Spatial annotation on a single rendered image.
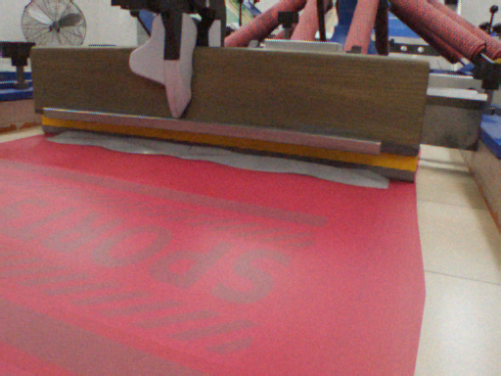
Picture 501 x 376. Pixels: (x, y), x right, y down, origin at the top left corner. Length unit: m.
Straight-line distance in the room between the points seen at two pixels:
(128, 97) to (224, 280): 0.28
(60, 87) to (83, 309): 0.35
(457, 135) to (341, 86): 0.13
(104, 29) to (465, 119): 5.73
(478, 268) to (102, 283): 0.18
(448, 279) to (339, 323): 0.07
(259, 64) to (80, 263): 0.23
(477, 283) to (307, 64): 0.21
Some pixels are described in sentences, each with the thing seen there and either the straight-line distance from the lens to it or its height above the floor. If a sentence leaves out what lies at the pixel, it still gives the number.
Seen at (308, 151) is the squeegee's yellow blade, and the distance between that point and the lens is 0.36.
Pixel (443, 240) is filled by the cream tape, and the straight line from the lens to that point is 0.25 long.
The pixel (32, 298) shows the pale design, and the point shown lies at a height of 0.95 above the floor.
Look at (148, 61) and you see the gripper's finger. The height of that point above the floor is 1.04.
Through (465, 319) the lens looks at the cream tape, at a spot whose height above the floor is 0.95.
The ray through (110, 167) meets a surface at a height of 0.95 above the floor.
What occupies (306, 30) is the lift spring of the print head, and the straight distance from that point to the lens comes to 0.97.
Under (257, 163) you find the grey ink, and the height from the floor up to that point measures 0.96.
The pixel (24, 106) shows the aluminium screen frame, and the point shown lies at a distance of 0.58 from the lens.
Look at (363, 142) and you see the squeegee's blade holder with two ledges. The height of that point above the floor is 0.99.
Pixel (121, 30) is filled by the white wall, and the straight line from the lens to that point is 5.81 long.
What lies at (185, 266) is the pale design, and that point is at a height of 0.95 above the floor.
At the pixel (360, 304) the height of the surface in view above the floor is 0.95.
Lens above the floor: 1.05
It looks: 17 degrees down
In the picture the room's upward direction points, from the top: 3 degrees clockwise
